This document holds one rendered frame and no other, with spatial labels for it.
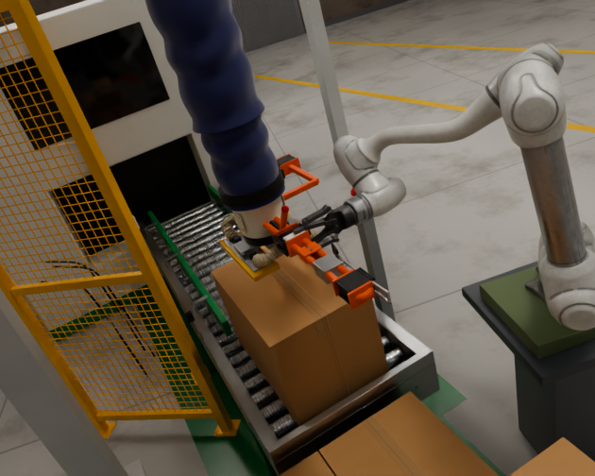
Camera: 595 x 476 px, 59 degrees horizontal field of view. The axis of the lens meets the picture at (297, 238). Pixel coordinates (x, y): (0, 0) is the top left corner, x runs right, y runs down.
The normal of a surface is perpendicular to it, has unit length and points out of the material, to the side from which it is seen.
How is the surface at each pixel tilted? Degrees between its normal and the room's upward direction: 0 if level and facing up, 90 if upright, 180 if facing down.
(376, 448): 0
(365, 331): 90
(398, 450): 0
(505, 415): 0
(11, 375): 90
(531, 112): 83
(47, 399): 90
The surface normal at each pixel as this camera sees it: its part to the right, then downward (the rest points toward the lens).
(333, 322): 0.45, 0.36
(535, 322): -0.22, -0.83
